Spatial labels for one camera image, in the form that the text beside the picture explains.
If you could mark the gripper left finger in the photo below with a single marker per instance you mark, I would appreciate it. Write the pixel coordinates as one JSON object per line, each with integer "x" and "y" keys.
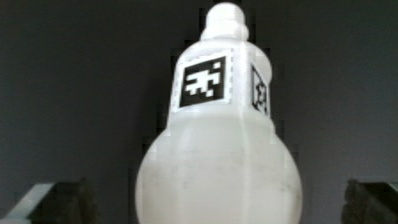
{"x": 57, "y": 203}

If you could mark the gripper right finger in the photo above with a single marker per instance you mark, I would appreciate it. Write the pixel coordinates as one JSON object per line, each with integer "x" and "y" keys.
{"x": 369, "y": 205}

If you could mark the white lamp bulb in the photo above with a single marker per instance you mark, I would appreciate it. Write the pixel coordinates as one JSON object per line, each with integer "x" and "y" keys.
{"x": 218, "y": 176}

